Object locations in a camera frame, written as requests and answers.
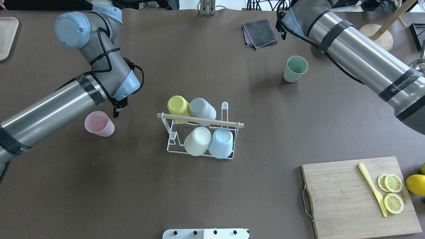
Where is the pink cloth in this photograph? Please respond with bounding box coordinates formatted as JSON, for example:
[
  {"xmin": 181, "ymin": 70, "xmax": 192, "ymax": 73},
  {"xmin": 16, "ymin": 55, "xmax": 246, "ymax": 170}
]
[{"xmin": 242, "ymin": 28, "xmax": 256, "ymax": 50}]

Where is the grey cloth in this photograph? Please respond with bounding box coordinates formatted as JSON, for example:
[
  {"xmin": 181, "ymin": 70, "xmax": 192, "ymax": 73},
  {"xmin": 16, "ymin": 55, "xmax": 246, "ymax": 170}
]
[{"xmin": 242, "ymin": 19, "xmax": 278, "ymax": 49}]

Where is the grey cup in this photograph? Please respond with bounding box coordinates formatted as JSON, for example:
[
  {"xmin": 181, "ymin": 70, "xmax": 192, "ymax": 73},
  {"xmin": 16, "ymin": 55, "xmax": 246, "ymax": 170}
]
[{"xmin": 189, "ymin": 97, "xmax": 216, "ymax": 120}]

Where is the white cup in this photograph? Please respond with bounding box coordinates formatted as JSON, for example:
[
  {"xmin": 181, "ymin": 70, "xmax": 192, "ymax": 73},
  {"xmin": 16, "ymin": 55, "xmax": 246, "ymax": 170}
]
[{"xmin": 184, "ymin": 127, "xmax": 212, "ymax": 156}]

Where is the yellow plastic knife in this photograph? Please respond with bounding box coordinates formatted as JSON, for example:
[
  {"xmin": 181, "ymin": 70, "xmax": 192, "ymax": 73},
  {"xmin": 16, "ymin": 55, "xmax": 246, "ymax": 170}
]
[{"xmin": 358, "ymin": 163, "xmax": 387, "ymax": 217}]

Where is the lemon slice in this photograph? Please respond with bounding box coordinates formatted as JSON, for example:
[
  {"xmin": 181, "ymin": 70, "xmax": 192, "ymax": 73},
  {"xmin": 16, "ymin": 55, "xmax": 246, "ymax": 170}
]
[
  {"xmin": 377, "ymin": 174, "xmax": 390, "ymax": 193},
  {"xmin": 384, "ymin": 174, "xmax": 403, "ymax": 193},
  {"xmin": 383, "ymin": 193, "xmax": 404, "ymax": 214}
]

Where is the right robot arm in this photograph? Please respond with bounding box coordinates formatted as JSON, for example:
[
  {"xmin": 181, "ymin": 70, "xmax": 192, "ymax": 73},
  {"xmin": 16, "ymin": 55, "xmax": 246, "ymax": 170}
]
[{"xmin": 276, "ymin": 0, "xmax": 425, "ymax": 134}]

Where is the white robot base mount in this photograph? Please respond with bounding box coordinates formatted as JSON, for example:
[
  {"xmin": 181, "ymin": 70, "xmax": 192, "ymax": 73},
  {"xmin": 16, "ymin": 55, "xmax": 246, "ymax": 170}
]
[{"xmin": 162, "ymin": 228, "xmax": 250, "ymax": 239}]

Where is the white wire cup holder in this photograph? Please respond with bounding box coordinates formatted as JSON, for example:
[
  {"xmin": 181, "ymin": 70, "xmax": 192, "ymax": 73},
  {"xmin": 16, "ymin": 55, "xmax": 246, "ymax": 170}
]
[{"xmin": 157, "ymin": 113, "xmax": 244, "ymax": 159}]

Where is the pink cup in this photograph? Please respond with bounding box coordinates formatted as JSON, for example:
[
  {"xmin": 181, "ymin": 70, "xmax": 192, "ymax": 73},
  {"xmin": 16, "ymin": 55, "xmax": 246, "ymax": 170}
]
[{"xmin": 84, "ymin": 111, "xmax": 115, "ymax": 137}]

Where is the beige tray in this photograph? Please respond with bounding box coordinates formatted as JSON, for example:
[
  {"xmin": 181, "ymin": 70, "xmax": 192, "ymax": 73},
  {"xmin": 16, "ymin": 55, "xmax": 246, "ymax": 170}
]
[{"xmin": 0, "ymin": 17, "xmax": 19, "ymax": 61}]

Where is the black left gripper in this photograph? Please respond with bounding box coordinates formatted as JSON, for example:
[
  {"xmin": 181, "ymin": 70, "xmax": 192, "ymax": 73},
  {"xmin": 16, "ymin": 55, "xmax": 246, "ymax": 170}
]
[{"xmin": 113, "ymin": 97, "xmax": 128, "ymax": 119}]

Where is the bamboo cutting board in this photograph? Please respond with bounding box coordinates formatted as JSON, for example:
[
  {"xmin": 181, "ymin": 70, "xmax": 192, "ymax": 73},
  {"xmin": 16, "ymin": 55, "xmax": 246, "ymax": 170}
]
[{"xmin": 301, "ymin": 156, "xmax": 422, "ymax": 239}]

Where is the yellow cup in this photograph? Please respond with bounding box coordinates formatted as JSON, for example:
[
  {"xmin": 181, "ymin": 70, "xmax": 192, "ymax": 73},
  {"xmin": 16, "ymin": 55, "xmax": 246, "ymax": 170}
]
[{"xmin": 167, "ymin": 95, "xmax": 192, "ymax": 117}]

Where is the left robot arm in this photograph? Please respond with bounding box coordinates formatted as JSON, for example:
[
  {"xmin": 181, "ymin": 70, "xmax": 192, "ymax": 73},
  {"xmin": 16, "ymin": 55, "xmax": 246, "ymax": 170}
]
[{"xmin": 1, "ymin": 3, "xmax": 144, "ymax": 179}]

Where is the green cup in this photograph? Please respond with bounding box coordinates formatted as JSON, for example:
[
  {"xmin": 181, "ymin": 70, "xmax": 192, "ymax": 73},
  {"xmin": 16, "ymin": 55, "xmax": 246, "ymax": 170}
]
[{"xmin": 283, "ymin": 55, "xmax": 308, "ymax": 83}]

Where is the light blue cup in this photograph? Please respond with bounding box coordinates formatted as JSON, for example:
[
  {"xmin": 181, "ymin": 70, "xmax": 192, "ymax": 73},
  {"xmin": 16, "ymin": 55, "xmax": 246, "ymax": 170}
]
[{"xmin": 208, "ymin": 128, "xmax": 233, "ymax": 159}]

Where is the wooden mug tree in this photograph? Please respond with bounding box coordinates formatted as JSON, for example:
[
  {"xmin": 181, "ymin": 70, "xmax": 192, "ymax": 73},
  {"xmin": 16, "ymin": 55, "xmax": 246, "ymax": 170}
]
[{"xmin": 359, "ymin": 0, "xmax": 417, "ymax": 50}]

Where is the yellow lemon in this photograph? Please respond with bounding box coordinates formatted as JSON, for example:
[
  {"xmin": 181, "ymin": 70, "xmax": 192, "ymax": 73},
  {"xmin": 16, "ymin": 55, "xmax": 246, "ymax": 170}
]
[
  {"xmin": 419, "ymin": 163, "xmax": 425, "ymax": 175},
  {"xmin": 405, "ymin": 174, "xmax": 425, "ymax": 197}
]

